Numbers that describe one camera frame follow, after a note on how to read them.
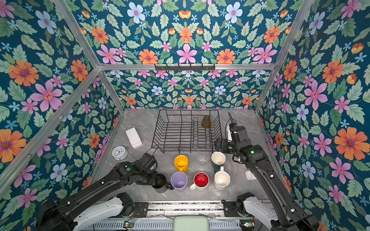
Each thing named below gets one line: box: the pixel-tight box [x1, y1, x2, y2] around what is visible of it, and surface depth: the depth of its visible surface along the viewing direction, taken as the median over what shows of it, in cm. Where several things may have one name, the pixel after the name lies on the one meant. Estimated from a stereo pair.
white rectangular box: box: [125, 127, 143, 149], surface depth 100 cm
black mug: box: [151, 173, 173, 194], surface depth 76 cm
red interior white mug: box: [189, 171, 210, 192], surface depth 79 cm
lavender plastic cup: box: [170, 171, 188, 193], surface depth 76 cm
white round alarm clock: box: [111, 145, 129, 161], surface depth 93 cm
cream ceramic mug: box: [213, 166, 231, 191], surface depth 78 cm
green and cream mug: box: [211, 151, 227, 173], surface depth 83 cm
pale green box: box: [173, 215, 210, 231], surface depth 69 cm
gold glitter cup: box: [201, 115, 212, 129], surface depth 104 cm
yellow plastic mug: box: [173, 154, 189, 173], surface depth 84 cm
